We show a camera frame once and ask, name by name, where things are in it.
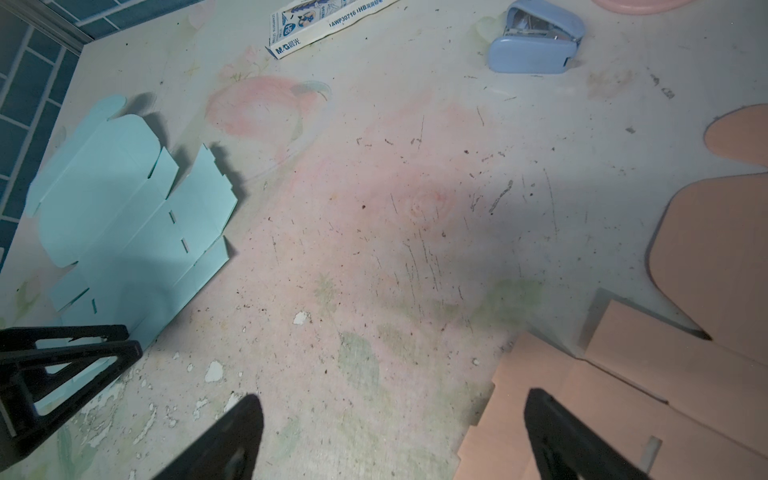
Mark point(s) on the blue small stapler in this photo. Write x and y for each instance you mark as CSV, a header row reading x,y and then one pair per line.
x,y
539,38

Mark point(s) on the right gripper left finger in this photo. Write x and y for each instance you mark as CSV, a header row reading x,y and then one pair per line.
x,y
227,450

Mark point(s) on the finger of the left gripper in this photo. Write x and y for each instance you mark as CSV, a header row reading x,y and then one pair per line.
x,y
29,376
115,338

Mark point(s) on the pink pen cup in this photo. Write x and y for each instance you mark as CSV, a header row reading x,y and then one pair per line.
x,y
640,7

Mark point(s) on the white pencil box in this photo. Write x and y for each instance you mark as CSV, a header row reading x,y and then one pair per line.
x,y
302,23

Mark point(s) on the light blue paper box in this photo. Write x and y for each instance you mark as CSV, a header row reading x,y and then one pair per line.
x,y
136,241

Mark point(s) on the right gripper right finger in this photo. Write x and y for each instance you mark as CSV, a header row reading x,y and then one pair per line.
x,y
565,448

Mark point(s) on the pink flat paper box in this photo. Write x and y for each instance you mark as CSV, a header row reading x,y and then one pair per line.
x,y
675,405

